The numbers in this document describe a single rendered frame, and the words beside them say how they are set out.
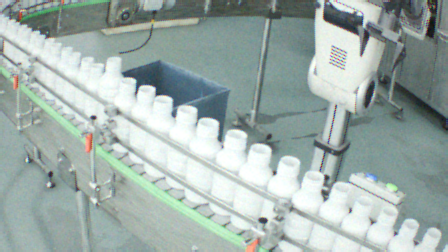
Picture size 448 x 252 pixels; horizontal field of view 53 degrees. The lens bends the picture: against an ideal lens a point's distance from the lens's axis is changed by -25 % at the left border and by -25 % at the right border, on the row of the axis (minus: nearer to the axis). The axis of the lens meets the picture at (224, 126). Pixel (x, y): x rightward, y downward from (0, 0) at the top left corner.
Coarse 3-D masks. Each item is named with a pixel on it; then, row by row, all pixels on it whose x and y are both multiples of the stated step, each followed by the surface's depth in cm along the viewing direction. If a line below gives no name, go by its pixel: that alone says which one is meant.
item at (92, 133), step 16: (32, 64) 143; (16, 80) 139; (32, 80) 145; (112, 112) 117; (96, 128) 114; (112, 128) 120; (112, 144) 121; (112, 176) 123; (96, 192) 121; (112, 192) 125; (320, 192) 106; (96, 208) 125; (288, 208) 93; (256, 224) 92; (272, 224) 94; (256, 240) 91; (272, 240) 97
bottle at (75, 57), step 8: (72, 56) 132; (80, 56) 132; (72, 64) 131; (64, 72) 132; (72, 72) 131; (64, 80) 133; (64, 88) 134; (72, 88) 133; (64, 96) 135; (72, 96) 134; (64, 104) 136; (72, 104) 135; (64, 112) 137; (72, 112) 136
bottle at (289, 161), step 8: (288, 160) 99; (296, 160) 99; (280, 168) 97; (288, 168) 96; (296, 168) 97; (280, 176) 98; (288, 176) 97; (296, 176) 98; (272, 184) 98; (280, 184) 98; (288, 184) 97; (296, 184) 98; (272, 192) 98; (280, 192) 97; (288, 192) 97; (264, 200) 101; (288, 200) 98; (264, 208) 101; (272, 208) 99; (264, 216) 101; (272, 216) 100
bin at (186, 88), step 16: (144, 64) 188; (160, 64) 194; (144, 80) 191; (160, 80) 196; (176, 80) 191; (192, 80) 186; (208, 80) 182; (176, 96) 193; (192, 96) 188; (208, 96) 170; (224, 96) 177; (176, 112) 162; (208, 112) 174; (224, 112) 180
